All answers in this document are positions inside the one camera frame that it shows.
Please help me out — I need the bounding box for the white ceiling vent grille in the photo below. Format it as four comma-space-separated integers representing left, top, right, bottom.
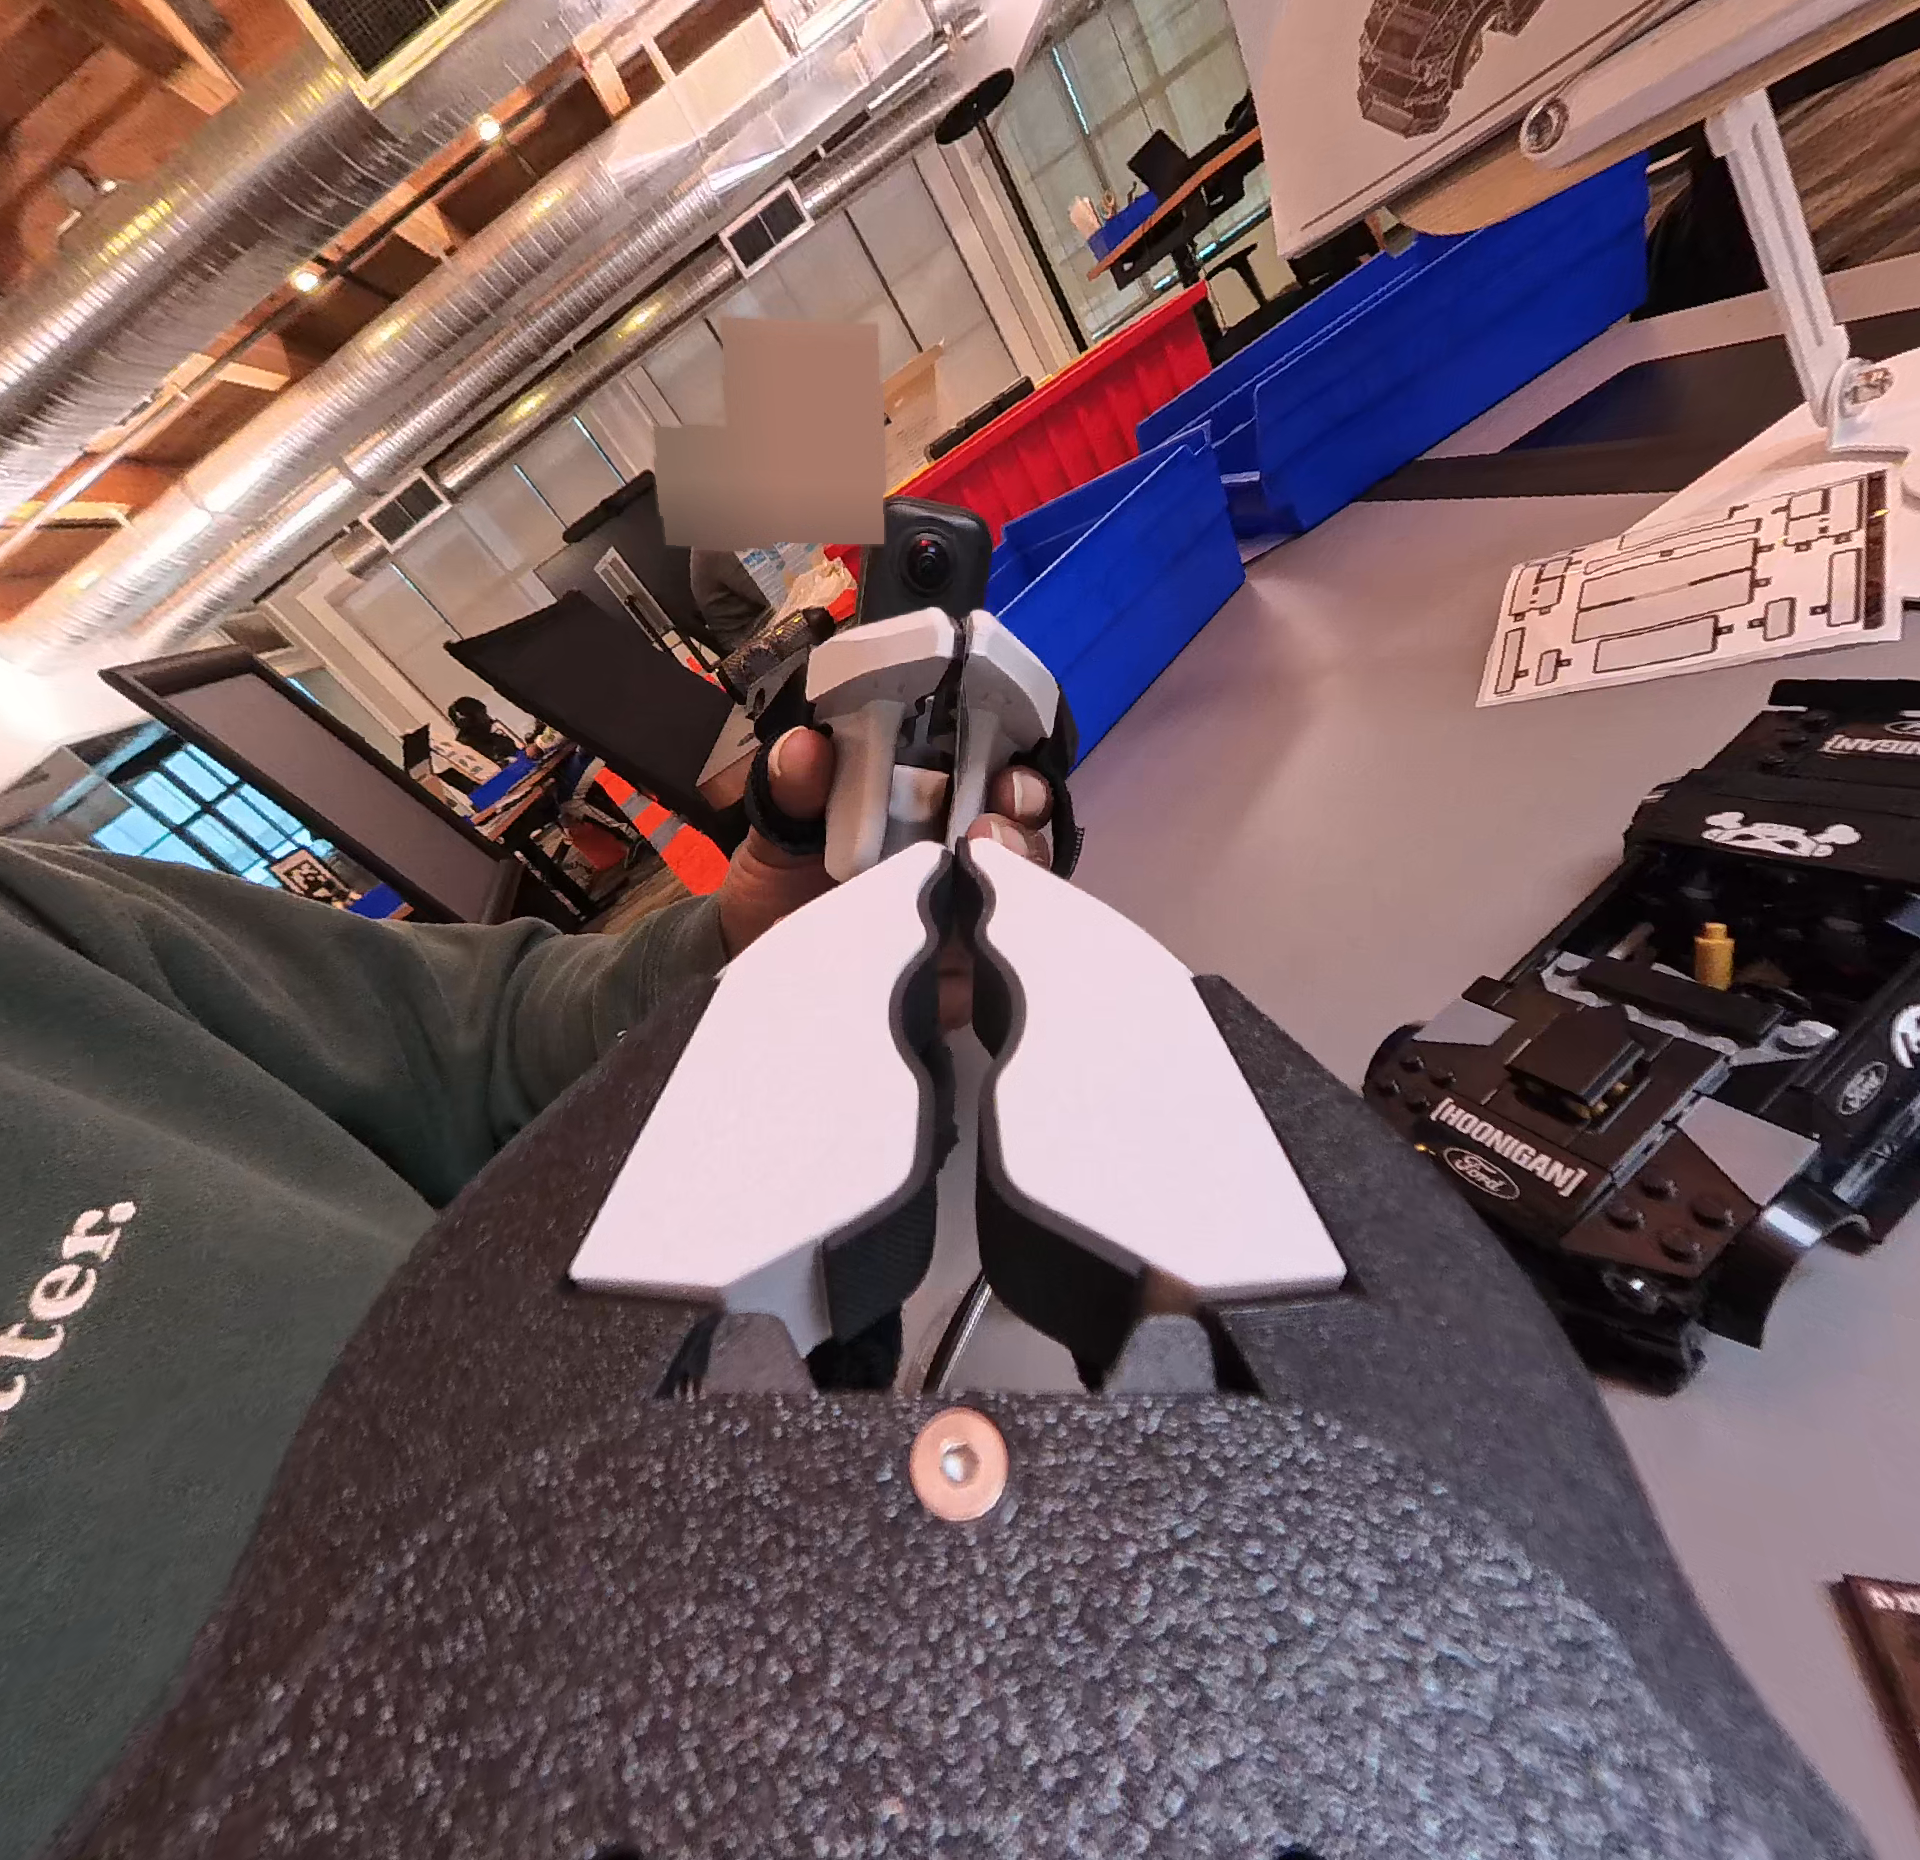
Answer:
274, 0, 539, 112

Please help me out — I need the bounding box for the white sticker sheet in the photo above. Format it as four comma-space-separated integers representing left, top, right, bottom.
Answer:
1478, 466, 1905, 709

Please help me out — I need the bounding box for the black lego car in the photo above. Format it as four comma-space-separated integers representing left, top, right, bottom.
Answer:
1363, 680, 1920, 1394

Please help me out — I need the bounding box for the green sweatshirt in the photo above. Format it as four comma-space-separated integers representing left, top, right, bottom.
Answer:
0, 836, 451, 1860

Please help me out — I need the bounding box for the black monitor back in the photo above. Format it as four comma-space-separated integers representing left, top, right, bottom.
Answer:
444, 588, 740, 844

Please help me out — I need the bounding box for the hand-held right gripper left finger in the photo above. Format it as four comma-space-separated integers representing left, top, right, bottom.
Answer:
566, 842, 962, 1357

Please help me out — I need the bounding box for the black floor lamp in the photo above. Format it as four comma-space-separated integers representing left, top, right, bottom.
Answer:
933, 67, 1092, 369

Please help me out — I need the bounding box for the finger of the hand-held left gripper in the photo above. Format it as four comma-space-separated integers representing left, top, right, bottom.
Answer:
802, 608, 967, 725
967, 616, 1078, 764

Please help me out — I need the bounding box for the black framed monitor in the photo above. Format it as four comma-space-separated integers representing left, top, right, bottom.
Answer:
100, 647, 531, 927

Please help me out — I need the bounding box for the red plastic bin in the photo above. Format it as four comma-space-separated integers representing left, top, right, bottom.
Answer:
862, 284, 1215, 542

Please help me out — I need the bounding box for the lego instruction booklet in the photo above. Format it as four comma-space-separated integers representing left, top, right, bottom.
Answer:
1213, 0, 1793, 261

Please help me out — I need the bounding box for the person's left hand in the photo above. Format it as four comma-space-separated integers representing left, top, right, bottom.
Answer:
716, 723, 1061, 965

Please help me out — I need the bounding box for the lego set box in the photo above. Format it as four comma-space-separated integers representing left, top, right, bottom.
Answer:
1834, 1576, 1920, 1768

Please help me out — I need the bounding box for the silver air duct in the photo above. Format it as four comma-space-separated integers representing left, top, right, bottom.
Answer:
0, 0, 722, 452
0, 166, 962, 661

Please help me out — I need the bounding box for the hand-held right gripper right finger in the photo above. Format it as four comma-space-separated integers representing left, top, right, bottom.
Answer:
958, 835, 1349, 1394

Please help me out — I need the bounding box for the person's left forearm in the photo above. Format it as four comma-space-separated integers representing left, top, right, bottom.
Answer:
336, 891, 740, 1210

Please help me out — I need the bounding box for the long blue plastic bin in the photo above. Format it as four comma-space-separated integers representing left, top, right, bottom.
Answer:
1136, 157, 1652, 542

